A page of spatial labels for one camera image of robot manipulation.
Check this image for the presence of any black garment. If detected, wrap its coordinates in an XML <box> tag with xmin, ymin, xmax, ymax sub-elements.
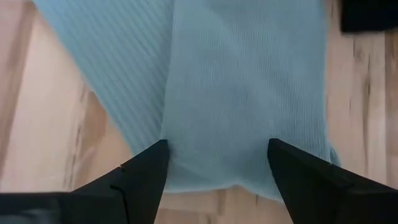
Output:
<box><xmin>340</xmin><ymin>0</ymin><xmax>398</xmax><ymax>34</ymax></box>

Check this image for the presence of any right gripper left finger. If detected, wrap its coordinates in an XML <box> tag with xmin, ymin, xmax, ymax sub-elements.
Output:
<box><xmin>0</xmin><ymin>139</ymin><xmax>171</xmax><ymax>224</ymax></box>

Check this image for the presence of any pale green knit cloth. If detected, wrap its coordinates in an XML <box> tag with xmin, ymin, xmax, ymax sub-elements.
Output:
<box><xmin>32</xmin><ymin>0</ymin><xmax>342</xmax><ymax>203</ymax></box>

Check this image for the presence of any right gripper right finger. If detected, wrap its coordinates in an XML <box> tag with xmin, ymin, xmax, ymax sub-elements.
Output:
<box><xmin>267</xmin><ymin>138</ymin><xmax>398</xmax><ymax>224</ymax></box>

